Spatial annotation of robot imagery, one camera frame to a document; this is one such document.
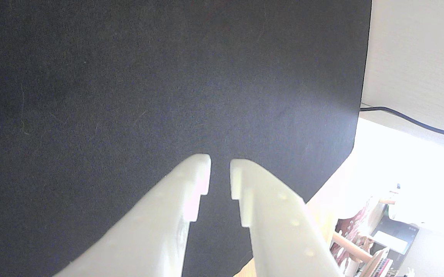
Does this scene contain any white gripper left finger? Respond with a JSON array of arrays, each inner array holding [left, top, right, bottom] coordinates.
[[54, 154, 212, 277]]

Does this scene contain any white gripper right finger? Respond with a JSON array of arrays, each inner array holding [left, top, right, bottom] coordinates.
[[230, 159, 342, 277]]

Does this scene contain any red patterned cloth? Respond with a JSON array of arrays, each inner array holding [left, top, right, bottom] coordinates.
[[335, 198, 378, 268]]

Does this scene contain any dark box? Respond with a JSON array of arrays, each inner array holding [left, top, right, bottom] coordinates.
[[371, 217, 419, 268]]

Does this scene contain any black mouse mat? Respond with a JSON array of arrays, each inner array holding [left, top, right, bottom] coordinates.
[[0, 0, 372, 277]]

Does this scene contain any wooden rail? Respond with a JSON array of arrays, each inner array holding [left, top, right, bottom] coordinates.
[[332, 231, 373, 264]]

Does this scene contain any black cable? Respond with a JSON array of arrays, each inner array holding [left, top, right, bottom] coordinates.
[[360, 107, 444, 144]]

